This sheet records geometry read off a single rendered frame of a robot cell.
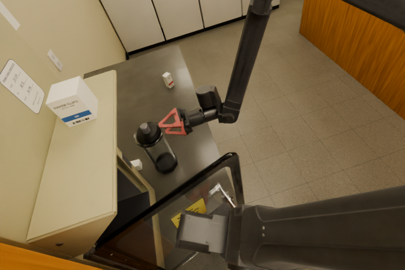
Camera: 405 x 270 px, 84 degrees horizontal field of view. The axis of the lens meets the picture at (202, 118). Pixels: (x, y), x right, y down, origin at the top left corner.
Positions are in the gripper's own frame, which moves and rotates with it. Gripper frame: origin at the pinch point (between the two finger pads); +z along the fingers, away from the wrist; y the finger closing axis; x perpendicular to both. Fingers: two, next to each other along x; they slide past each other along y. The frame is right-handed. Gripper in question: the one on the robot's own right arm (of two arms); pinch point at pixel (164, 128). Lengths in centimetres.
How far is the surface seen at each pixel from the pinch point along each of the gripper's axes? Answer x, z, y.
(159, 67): -57, 0, -52
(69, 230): 24, 8, 47
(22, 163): 13, 13, 47
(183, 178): 17.2, 1.0, -18.2
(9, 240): 23, 13, 49
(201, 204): 27.0, -6.9, 24.2
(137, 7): -223, 15, -161
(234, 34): -170, -105, -209
